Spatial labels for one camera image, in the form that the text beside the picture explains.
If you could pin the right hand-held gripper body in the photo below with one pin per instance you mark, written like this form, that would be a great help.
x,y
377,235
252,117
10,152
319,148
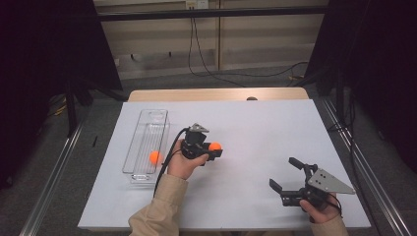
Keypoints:
x,y
326,183

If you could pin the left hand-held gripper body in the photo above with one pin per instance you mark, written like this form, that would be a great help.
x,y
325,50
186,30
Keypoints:
x,y
193,147

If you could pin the orange ball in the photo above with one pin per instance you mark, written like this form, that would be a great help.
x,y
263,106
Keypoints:
x,y
215,146
155,157

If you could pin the clear plastic container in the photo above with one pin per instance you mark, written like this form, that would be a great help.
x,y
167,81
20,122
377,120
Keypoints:
x,y
144,131

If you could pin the person's left hand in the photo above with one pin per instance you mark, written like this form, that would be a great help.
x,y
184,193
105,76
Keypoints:
x,y
182,167

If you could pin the person's right hand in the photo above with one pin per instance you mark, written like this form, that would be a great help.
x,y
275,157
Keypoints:
x,y
323,213

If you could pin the white table board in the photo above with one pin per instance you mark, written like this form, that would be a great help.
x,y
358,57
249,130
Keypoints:
x,y
246,190

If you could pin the wooden table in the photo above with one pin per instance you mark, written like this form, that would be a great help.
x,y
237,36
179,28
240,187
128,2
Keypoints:
x,y
196,94

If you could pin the black stand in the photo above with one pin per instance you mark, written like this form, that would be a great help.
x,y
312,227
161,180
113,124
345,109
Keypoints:
x,y
70,108
339,98

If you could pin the black horizontal bar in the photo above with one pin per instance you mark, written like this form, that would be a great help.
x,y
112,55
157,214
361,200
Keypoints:
x,y
229,13

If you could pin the black curtain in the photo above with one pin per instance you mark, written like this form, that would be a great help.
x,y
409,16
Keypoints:
x,y
377,49
32,65

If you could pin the metal floor rail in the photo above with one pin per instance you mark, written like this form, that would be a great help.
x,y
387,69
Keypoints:
x,y
49,187
375,185

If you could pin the white wall socket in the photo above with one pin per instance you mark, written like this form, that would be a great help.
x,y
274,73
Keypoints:
x,y
196,4

